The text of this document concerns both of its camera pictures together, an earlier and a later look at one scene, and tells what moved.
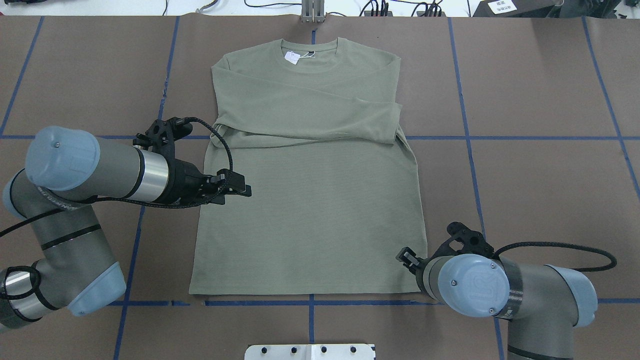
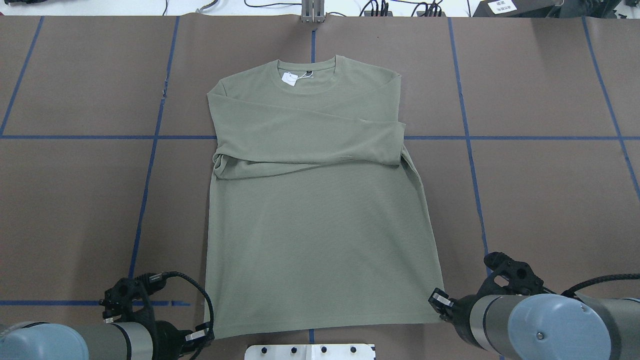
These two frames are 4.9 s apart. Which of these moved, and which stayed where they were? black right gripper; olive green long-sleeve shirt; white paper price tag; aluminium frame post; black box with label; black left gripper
Moved: white paper price tag; black right gripper; black left gripper; olive green long-sleeve shirt
Stayed: aluminium frame post; black box with label
